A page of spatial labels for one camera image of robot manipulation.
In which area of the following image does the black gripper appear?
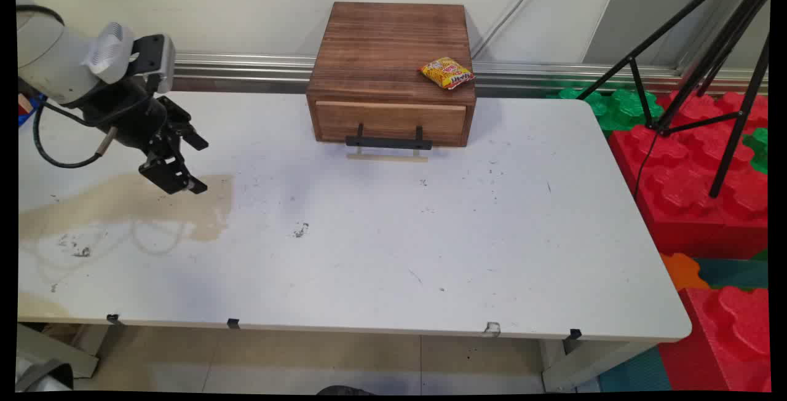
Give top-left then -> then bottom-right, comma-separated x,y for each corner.
81,78 -> 210,196

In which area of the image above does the blue object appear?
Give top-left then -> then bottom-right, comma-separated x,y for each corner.
17,93 -> 47,127

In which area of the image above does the grey table leg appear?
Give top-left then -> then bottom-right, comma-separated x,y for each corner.
15,322 -> 124,379
540,338 -> 654,394

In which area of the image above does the brown wooden drawer box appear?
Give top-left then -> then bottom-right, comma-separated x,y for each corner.
306,1 -> 478,148

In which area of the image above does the yellow snack packet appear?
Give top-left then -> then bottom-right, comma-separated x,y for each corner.
419,57 -> 476,91

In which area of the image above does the large green foam block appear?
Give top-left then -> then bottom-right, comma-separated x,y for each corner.
546,85 -> 666,138

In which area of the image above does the light teal foam mat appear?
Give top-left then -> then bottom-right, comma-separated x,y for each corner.
598,345 -> 674,393

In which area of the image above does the large red foam block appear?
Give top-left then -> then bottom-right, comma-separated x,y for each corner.
607,90 -> 770,260

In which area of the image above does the orange foam piece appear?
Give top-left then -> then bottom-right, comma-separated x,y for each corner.
660,252 -> 711,293

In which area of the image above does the black tripod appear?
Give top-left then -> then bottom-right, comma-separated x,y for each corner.
575,0 -> 773,199

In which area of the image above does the dark teal foam mat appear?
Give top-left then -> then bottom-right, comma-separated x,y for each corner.
695,250 -> 770,292

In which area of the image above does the small green foam block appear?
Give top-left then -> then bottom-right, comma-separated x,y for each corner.
742,127 -> 770,175

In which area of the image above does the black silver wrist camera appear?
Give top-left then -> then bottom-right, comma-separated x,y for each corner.
128,33 -> 178,95

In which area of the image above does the aluminium wall rail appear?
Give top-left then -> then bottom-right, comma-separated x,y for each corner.
171,52 -> 770,98

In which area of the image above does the white ribbed camera mount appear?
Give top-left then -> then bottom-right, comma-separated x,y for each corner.
82,21 -> 136,85

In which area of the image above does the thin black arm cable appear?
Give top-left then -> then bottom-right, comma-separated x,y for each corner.
33,101 -> 119,170

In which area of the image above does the thin black tripod cable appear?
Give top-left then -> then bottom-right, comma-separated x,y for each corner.
633,125 -> 663,199

